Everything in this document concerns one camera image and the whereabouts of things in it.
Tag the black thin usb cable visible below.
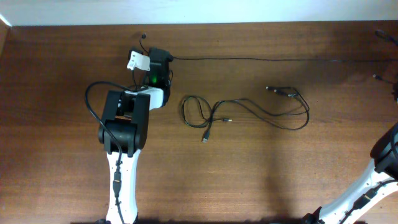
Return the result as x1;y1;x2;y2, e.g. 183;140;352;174
138;29;398;91

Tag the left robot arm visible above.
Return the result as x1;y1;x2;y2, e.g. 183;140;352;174
96;47;174;223

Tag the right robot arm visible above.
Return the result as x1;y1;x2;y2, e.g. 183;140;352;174
301;125;397;224

